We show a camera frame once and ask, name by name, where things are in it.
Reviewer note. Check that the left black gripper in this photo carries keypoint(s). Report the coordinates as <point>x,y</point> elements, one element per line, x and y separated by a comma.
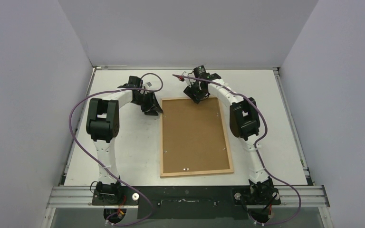
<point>152,104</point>

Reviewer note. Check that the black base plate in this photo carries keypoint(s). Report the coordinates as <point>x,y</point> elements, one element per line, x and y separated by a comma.
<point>187,202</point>

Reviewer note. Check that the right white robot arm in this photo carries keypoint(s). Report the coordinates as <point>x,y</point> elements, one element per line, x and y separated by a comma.
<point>244,122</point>

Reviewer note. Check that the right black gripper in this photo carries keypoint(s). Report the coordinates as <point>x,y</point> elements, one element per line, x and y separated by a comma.
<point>195,91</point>

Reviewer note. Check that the brown cardboard backing board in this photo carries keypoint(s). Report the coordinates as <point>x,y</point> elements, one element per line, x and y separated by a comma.
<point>194,139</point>

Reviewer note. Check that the aluminium rail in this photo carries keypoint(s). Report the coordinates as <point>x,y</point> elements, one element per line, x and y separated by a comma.
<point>82,196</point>

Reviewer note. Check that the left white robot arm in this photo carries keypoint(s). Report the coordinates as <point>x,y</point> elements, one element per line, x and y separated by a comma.
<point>103,125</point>

